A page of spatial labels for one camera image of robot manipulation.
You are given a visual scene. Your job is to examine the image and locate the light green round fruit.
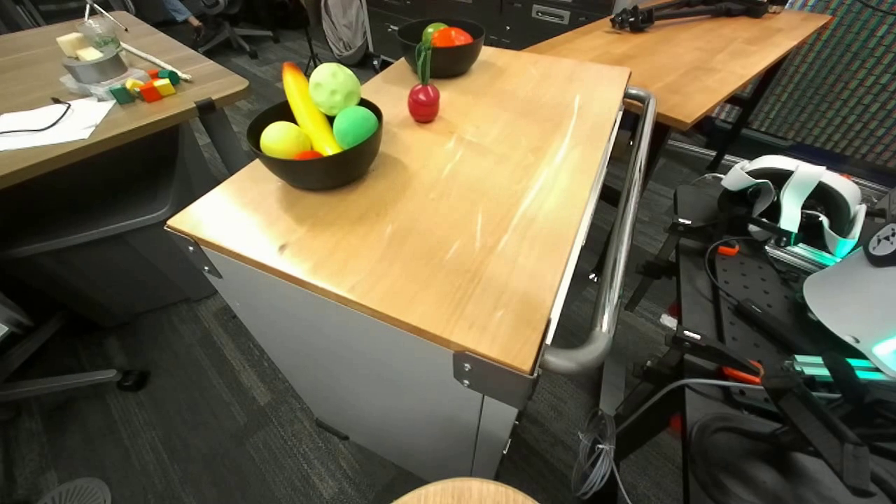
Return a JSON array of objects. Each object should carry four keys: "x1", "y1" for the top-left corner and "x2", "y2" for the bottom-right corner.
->
[{"x1": 307, "y1": 63, "x2": 362, "y2": 114}]

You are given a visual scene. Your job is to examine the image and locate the red radish with green stem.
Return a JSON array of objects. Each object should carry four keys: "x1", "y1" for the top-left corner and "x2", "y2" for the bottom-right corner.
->
[{"x1": 407, "y1": 39, "x2": 439, "y2": 124}]

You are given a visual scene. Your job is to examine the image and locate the yellow banana orange tip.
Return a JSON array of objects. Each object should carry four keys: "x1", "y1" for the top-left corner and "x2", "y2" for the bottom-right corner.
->
[{"x1": 279, "y1": 63, "x2": 341, "y2": 158}]

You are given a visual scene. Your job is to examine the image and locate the green lime ball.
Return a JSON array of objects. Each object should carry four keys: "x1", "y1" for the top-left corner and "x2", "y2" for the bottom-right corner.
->
[{"x1": 333, "y1": 107, "x2": 377, "y2": 149}]

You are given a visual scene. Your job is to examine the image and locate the white paper sheets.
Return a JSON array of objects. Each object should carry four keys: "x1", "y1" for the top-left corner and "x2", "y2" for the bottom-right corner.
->
[{"x1": 0, "y1": 99, "x2": 116, "y2": 152}]

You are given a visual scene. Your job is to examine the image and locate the large wooden office desk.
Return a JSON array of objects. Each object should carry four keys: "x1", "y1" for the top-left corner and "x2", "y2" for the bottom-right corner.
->
[{"x1": 0, "y1": 11, "x2": 249, "y2": 187}]

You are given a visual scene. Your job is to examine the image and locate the coloured toy blocks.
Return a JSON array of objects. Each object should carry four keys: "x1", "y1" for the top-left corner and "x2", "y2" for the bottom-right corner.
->
[{"x1": 110, "y1": 67, "x2": 181, "y2": 103}]

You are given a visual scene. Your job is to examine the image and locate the white tool cart cabinet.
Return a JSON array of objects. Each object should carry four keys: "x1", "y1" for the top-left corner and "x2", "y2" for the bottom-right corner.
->
[{"x1": 186, "y1": 240, "x2": 531, "y2": 478}]

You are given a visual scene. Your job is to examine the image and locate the black bowl near table edge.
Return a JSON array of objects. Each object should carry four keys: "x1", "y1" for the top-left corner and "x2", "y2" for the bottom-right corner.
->
[{"x1": 397, "y1": 18, "x2": 484, "y2": 79}]

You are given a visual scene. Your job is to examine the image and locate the metal cart handle bar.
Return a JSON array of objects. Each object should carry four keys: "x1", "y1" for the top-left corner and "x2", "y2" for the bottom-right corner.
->
[{"x1": 540, "y1": 88, "x2": 656, "y2": 375}]

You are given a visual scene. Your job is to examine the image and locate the black bowl far side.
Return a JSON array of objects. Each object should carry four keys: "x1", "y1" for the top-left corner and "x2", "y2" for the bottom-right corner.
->
[{"x1": 246, "y1": 99, "x2": 384, "y2": 190}]

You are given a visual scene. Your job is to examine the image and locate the round wooden stool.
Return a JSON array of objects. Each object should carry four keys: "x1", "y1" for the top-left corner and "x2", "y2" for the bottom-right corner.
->
[{"x1": 393, "y1": 476, "x2": 537, "y2": 504}]

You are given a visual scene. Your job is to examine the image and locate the white VR headset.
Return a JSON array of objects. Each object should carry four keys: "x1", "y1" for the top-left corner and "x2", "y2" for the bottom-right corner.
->
[{"x1": 720, "y1": 154, "x2": 866, "y2": 271}]

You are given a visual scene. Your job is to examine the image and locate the yellow fruit in far bowl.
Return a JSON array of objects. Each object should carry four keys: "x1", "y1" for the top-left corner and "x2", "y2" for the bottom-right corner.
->
[{"x1": 261, "y1": 121, "x2": 312, "y2": 161}]

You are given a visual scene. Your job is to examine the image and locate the clear plastic cup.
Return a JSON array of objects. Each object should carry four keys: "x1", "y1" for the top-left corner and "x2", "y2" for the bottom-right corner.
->
[{"x1": 55, "y1": 18, "x2": 127, "y2": 84}]

